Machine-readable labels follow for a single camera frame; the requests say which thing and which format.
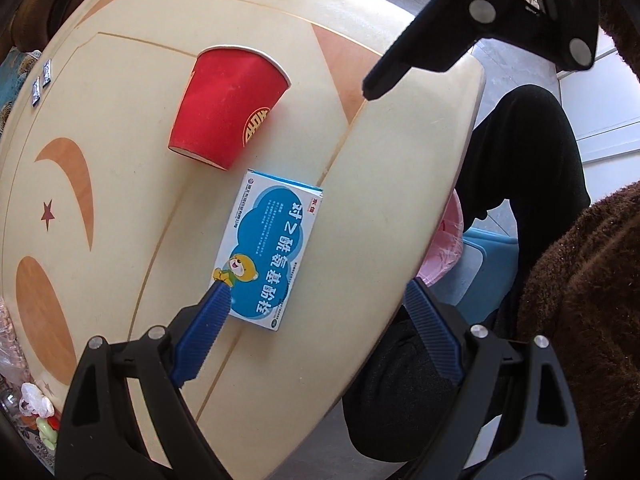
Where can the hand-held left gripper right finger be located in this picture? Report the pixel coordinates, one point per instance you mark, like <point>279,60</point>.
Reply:
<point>430,325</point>

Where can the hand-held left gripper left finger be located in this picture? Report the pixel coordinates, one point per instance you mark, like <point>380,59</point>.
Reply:
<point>205,325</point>

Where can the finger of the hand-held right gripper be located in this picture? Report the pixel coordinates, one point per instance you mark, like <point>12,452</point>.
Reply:
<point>440,40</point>

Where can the pink lined waste bin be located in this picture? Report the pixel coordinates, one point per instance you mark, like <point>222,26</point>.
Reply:
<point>447,245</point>

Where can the blue white medicine box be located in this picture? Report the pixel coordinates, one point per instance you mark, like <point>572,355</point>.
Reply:
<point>275,240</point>

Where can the person's right forearm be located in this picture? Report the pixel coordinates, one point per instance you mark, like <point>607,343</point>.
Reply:
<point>620,10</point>

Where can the blue plastic stool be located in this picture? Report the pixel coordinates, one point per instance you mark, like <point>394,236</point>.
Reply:
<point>480,270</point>

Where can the red paper cup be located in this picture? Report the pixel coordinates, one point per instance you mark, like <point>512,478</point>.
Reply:
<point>220,105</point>

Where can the brown fuzzy sleeve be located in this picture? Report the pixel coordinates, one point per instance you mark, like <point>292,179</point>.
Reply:
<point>585,335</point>

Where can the brown wooden chair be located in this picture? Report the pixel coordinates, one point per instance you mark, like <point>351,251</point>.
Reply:
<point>55,0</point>

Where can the clear plastic bag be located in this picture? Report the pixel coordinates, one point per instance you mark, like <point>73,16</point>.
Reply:
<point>11,350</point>

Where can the cream round table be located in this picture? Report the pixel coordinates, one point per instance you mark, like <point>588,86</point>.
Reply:
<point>125,135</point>

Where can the small silver sachet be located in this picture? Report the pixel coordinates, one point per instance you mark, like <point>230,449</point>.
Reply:
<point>36,91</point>
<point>47,73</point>

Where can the blue patterned cushion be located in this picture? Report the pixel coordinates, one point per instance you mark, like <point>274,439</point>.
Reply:
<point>17,90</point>

